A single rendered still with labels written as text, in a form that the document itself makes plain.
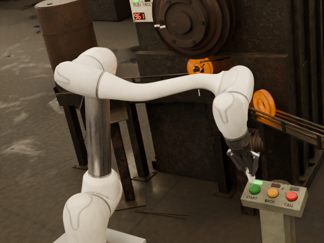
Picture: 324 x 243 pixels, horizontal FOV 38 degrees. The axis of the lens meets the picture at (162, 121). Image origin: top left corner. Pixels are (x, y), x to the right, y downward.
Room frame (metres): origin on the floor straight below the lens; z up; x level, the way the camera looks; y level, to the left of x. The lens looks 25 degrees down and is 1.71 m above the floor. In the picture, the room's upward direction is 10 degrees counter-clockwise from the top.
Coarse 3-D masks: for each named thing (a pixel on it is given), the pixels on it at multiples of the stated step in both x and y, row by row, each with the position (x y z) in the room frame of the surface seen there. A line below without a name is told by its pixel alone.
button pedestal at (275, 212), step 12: (264, 180) 1.62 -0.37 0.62; (264, 192) 1.56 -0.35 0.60; (300, 192) 1.50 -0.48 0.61; (252, 204) 1.55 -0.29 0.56; (264, 204) 1.52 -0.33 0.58; (276, 204) 1.49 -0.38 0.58; (288, 204) 1.47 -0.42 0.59; (300, 204) 1.46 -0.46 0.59; (264, 216) 1.53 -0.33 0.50; (276, 216) 1.50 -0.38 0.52; (288, 216) 1.53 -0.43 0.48; (300, 216) 1.45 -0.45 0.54; (264, 228) 1.54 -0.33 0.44; (276, 228) 1.51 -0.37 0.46; (288, 228) 1.52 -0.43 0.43; (264, 240) 1.54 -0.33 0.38; (276, 240) 1.51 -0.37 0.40; (288, 240) 1.52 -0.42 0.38
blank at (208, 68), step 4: (192, 60) 2.55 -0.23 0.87; (196, 60) 2.53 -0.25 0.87; (200, 60) 2.52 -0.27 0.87; (204, 60) 2.50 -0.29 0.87; (188, 64) 2.57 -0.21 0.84; (192, 64) 2.55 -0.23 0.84; (200, 64) 2.52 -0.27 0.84; (208, 64) 2.49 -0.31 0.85; (188, 68) 2.57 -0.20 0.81; (192, 68) 2.55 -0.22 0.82; (204, 68) 2.51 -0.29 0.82; (208, 68) 2.49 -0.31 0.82; (212, 68) 2.50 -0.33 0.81; (188, 72) 2.57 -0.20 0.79; (192, 72) 2.56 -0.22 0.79; (200, 72) 2.56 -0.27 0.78; (204, 72) 2.51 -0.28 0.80; (208, 72) 2.50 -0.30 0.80; (212, 72) 2.51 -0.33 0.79
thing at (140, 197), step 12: (84, 96) 2.69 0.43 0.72; (84, 108) 2.63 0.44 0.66; (120, 108) 2.67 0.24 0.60; (84, 120) 2.54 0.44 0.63; (120, 120) 2.50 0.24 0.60; (120, 132) 2.60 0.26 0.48; (120, 144) 2.56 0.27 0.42; (120, 156) 2.56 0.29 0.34; (120, 168) 2.56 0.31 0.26; (132, 192) 2.56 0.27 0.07; (144, 192) 2.63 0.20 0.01; (120, 204) 2.55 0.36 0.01; (132, 204) 2.52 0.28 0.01; (144, 204) 2.50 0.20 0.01
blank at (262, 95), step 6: (264, 90) 2.15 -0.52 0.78; (258, 96) 2.15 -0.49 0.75; (264, 96) 2.11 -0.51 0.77; (270, 96) 2.10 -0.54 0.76; (258, 102) 2.17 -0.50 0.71; (264, 102) 2.11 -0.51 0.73; (270, 102) 2.08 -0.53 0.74; (258, 108) 2.16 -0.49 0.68; (264, 108) 2.16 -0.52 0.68; (270, 108) 2.07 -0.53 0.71; (270, 114) 2.07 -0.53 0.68
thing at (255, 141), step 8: (248, 128) 2.26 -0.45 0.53; (256, 136) 2.17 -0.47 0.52; (272, 136) 2.21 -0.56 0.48; (256, 144) 2.15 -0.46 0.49; (256, 152) 2.17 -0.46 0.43; (240, 176) 2.23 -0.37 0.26; (256, 176) 2.27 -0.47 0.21; (240, 184) 2.23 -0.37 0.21; (240, 192) 2.24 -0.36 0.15; (240, 200) 2.24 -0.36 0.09; (248, 208) 2.21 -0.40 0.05
